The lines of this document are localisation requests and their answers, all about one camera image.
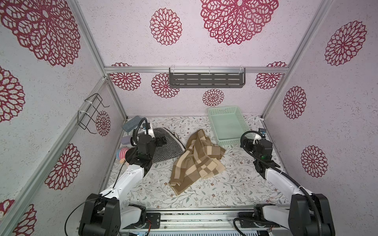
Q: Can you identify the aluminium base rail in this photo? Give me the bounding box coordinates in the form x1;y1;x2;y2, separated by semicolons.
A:
116;206;291;236

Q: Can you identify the brown checked scarf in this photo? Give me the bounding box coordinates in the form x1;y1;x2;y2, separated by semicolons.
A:
169;129;225;196

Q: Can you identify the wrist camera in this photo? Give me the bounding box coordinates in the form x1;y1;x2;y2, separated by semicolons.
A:
142;123;151;133
258;128;267;139

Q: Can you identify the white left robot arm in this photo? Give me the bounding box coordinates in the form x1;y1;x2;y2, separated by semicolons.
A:
78;134;167;236

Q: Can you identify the black white zigzag scarf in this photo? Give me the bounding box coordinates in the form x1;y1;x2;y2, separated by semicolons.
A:
137;127;186;164

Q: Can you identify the mint green plastic basket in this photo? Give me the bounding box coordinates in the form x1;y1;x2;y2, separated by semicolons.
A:
207;106;250;146

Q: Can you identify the black wire wall rack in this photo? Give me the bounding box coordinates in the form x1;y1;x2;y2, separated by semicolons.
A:
77;93;111;137

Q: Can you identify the floral table mat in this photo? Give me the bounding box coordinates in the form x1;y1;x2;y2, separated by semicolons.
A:
100;114;291;208

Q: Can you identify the grey blue eraser block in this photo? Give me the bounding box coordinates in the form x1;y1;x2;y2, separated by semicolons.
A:
122;116;142;133

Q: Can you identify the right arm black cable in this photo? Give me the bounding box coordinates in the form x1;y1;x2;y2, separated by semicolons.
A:
232;130;322;236

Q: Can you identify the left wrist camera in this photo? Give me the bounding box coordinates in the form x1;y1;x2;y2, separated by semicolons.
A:
142;123;151;133

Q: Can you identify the pink striped plush doll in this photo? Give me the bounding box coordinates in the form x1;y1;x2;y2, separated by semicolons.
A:
116;147;129;164

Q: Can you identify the grey metal wall shelf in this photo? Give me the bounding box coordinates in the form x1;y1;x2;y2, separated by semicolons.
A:
168;68;246;89

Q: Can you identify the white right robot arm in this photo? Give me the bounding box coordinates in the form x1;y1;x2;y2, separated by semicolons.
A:
240;137;336;236

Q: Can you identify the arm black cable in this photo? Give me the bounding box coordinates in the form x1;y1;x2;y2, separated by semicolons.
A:
232;130;322;236
64;117;150;236

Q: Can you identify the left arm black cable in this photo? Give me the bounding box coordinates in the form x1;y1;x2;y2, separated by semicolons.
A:
64;117;150;236

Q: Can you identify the lilac pencil case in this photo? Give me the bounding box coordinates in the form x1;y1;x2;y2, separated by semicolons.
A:
121;135;132;146

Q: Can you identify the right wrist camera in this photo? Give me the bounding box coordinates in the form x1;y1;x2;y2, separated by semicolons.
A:
258;128;267;139

